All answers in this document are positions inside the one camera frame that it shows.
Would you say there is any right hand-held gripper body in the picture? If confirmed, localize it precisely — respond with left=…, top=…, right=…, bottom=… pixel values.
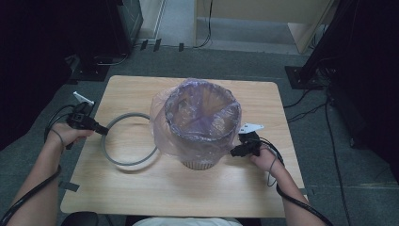
left=238, top=122, right=265, bottom=157

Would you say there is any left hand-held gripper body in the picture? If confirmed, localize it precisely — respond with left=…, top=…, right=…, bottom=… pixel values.
left=66, top=90, right=97, bottom=130

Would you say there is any grey bin rim ring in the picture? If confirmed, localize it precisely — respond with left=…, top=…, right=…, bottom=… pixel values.
left=101, top=112, right=159, bottom=167

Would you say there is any brown translucent ribbed bin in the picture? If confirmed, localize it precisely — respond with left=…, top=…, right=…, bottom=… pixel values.
left=164, top=79, right=243, bottom=171

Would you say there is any purple plastic bag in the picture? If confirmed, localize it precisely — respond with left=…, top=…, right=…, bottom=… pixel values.
left=149, top=77, right=243, bottom=167

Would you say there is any person's left hand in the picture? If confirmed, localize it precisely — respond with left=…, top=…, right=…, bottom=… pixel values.
left=46, top=121, right=95, bottom=148

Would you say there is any person's right hand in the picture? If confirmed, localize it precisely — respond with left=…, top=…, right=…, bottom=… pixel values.
left=249, top=148, right=282, bottom=177

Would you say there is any dark curtain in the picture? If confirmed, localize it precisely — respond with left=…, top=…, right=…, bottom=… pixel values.
left=326, top=0, right=399, bottom=183
left=0, top=0, right=78, bottom=152

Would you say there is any person's white shirt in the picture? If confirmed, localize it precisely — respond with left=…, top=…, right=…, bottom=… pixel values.
left=133, top=216, right=244, bottom=226

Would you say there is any black equipment cabinet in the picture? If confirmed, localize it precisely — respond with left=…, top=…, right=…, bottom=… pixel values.
left=74, top=0, right=145, bottom=57

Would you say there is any black metal stand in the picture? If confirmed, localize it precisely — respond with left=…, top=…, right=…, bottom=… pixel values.
left=284, top=0, right=361, bottom=90

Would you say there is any grey left wrist cord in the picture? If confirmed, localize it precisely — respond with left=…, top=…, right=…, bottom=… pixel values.
left=50, top=127, right=66, bottom=148

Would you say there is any grey wrist cord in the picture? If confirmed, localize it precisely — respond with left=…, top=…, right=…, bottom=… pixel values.
left=50, top=127, right=66, bottom=148
left=266, top=154, right=279, bottom=187

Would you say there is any grey right wrist cord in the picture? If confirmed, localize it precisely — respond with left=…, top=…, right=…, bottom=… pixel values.
left=266, top=154, right=279, bottom=187

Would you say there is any black floor base plate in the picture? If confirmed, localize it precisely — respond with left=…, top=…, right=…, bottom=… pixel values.
left=67, top=55, right=111, bottom=83

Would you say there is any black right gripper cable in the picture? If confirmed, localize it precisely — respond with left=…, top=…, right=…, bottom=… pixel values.
left=259, top=137, right=334, bottom=226

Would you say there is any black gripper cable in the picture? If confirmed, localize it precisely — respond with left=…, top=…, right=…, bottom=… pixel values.
left=0, top=104, right=77, bottom=226
left=259, top=137, right=334, bottom=226

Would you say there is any long black floor cable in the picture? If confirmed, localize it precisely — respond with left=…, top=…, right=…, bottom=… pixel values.
left=324, top=92, right=353, bottom=226

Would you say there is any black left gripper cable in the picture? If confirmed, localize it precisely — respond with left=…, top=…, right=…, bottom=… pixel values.
left=0, top=104, right=77, bottom=226

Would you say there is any black hanging cable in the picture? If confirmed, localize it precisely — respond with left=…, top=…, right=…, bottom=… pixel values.
left=192, top=0, right=215, bottom=50

